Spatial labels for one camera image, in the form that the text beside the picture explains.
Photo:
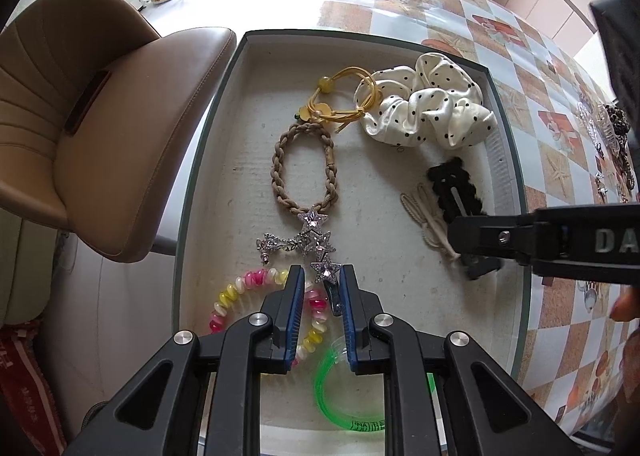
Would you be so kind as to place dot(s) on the green plastic bangle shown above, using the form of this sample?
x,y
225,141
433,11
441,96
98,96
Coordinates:
x,y
345,406

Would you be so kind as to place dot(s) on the cream polka dot scrunchie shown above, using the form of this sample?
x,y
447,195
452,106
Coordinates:
x,y
430,103

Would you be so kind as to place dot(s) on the checkered tablecloth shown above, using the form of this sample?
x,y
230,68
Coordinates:
x,y
550,100

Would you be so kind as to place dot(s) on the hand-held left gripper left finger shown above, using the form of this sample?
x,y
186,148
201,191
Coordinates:
x,y
296,316

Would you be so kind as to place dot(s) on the silver rhinestone brooch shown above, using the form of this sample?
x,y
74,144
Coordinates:
x,y
272,243

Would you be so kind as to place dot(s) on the black hair clip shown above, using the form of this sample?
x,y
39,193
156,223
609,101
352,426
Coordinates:
x,y
452,188

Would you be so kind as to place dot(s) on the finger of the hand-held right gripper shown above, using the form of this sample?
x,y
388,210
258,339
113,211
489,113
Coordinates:
x,y
495,238

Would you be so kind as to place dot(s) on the person's right hand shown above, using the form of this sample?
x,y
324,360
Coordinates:
x,y
626,308

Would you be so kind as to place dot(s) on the brown leather chair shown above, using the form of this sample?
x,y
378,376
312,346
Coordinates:
x,y
100,110

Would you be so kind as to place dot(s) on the leopard print bow scrunchie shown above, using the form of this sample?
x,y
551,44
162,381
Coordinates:
x,y
620,135

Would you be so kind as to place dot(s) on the red printed bag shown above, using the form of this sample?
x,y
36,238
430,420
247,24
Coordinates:
x,y
27,381

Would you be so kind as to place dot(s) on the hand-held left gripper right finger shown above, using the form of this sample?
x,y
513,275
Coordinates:
x,y
349,323

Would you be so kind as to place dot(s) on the silver star hair clip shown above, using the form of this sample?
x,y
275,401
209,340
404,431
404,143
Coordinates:
x,y
320,246

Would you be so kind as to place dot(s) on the glass tray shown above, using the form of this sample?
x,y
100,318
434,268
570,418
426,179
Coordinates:
x,y
235,186

